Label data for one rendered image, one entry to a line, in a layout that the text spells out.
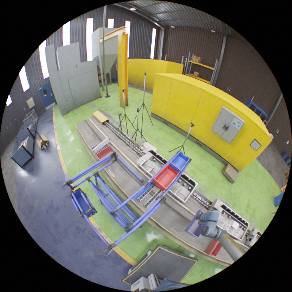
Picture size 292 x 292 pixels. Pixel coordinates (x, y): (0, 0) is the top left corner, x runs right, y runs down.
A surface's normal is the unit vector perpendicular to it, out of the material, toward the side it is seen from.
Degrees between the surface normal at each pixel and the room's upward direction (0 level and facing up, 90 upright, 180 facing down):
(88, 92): 90
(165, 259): 0
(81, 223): 0
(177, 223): 0
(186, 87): 90
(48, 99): 90
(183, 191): 10
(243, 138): 90
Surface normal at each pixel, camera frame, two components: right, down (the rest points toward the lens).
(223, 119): -0.69, 0.52
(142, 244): 0.06, -0.65
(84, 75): 0.72, 0.55
